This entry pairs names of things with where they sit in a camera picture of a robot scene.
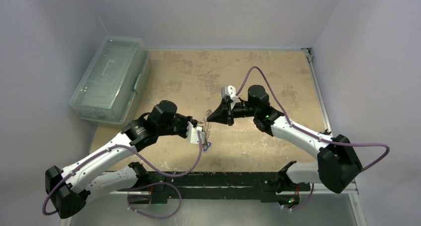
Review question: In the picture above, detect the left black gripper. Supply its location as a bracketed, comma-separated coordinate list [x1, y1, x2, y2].
[157, 113, 197, 138]

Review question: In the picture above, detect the large keyring with keys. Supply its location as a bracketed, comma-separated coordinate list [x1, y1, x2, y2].
[202, 109, 212, 151]

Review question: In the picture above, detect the translucent green plastic storage box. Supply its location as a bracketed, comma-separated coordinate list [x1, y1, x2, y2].
[70, 35, 151, 126]

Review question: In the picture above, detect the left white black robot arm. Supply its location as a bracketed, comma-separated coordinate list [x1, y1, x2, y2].
[42, 100, 206, 219]

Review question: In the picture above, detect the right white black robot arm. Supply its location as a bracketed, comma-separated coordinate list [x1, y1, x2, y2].
[207, 85, 363, 193]

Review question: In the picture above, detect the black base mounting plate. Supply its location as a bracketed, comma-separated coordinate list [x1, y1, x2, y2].
[127, 171, 311, 204]

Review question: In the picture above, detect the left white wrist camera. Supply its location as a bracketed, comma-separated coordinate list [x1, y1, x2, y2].
[186, 122, 206, 146]

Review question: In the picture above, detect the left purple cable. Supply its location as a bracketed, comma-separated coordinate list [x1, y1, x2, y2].
[42, 131, 205, 219]

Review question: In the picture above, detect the purple cable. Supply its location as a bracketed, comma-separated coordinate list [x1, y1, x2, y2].
[236, 66, 391, 212]
[42, 131, 205, 219]

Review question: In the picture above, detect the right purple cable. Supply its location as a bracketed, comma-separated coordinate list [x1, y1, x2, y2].
[236, 66, 391, 212]

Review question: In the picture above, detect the aluminium frame rail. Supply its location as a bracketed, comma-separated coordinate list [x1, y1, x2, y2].
[58, 48, 367, 226]

